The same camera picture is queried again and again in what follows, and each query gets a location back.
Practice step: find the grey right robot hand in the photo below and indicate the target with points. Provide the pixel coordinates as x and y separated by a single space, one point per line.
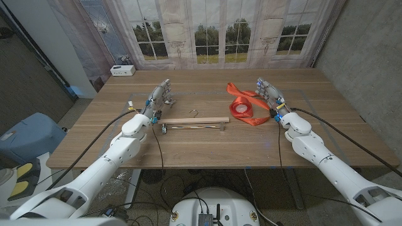
273 95

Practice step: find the small black floor device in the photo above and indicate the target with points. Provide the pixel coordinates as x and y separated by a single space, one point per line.
114 213

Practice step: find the grey table leg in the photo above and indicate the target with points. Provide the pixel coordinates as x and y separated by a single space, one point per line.
295 188

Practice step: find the yellow and black foot pedal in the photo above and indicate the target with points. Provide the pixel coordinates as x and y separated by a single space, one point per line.
23 180

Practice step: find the white table leg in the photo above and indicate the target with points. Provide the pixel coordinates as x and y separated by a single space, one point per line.
132 188

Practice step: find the orange ribbon roll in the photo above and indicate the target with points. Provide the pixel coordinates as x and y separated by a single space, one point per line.
249 115

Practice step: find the blue plastic container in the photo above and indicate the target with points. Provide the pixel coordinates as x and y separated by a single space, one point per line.
31 135

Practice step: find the wooden hanger with metal clips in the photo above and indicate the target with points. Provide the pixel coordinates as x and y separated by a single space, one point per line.
194 120

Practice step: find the white floor platform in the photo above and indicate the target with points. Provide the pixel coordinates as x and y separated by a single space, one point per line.
45 166

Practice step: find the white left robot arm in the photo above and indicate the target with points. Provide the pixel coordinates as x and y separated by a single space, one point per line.
94 175

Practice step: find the clear plastic wrap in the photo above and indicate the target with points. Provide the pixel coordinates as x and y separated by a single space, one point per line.
110 188

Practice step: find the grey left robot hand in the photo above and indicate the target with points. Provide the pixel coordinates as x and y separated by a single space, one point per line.
155 99

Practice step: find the printed window backdrop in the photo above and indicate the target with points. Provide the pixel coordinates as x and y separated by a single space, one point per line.
188 19

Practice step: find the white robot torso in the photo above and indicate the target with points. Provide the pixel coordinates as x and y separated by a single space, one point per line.
213 201

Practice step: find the white power strip box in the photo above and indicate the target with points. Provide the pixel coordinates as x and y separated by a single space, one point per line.
122 71

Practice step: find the black floor fan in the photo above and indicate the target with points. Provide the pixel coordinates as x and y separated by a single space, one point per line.
152 176

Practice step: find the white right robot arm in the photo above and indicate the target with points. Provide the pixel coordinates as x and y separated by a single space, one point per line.
329 169

